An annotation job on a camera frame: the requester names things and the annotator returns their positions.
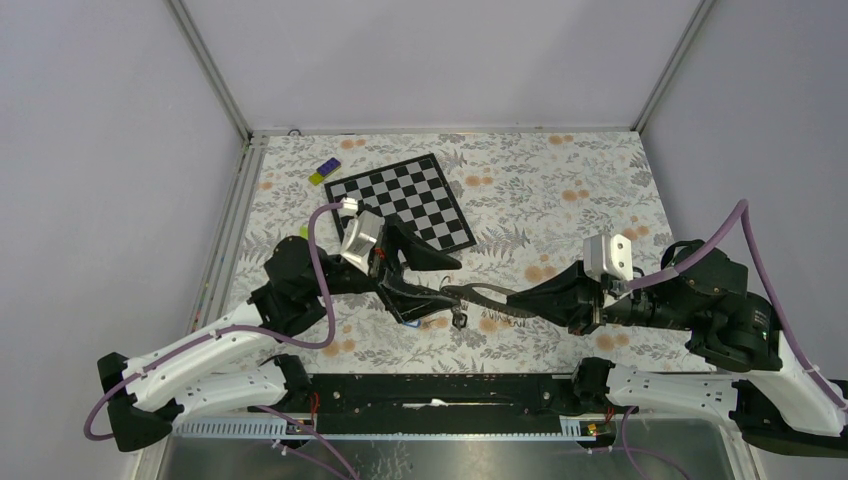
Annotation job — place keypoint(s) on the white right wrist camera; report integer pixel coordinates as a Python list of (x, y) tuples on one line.
[(605, 254)]

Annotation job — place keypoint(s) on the black grey chessboard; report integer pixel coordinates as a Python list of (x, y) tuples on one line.
[(418, 193)]

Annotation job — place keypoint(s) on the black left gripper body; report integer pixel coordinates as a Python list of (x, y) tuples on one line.
[(385, 255)]

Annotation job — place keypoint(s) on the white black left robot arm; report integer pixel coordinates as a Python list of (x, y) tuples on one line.
[(145, 397)]

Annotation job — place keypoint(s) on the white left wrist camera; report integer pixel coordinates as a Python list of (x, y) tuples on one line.
[(362, 233)]

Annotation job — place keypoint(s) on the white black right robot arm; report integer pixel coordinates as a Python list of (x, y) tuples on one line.
[(762, 389)]

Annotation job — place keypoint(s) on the purple yellow toy brick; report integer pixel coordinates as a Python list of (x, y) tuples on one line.
[(324, 171)]

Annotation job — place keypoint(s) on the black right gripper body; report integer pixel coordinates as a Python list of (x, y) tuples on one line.
[(597, 310)]

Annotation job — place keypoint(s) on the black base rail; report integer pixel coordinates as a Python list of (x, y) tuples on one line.
[(432, 404)]

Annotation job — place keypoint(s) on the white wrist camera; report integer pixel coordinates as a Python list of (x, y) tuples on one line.
[(362, 233), (605, 254)]

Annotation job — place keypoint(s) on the floral table mat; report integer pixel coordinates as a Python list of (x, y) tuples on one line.
[(530, 200)]

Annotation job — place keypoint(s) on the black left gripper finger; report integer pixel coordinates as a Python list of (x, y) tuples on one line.
[(408, 302), (418, 254)]

